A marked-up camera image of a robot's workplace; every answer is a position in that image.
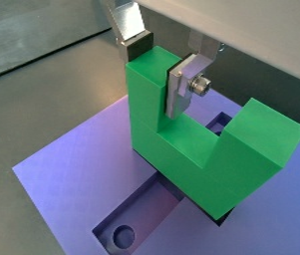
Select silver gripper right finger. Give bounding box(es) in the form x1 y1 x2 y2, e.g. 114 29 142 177
165 30 220 120

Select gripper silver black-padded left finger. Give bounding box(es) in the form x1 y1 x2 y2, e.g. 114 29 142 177
104 0 153 63

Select purple slotted board block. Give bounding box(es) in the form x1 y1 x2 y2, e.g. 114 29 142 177
14 100 300 255

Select green U-shaped block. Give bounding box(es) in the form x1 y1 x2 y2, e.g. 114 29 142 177
126 47 300 219

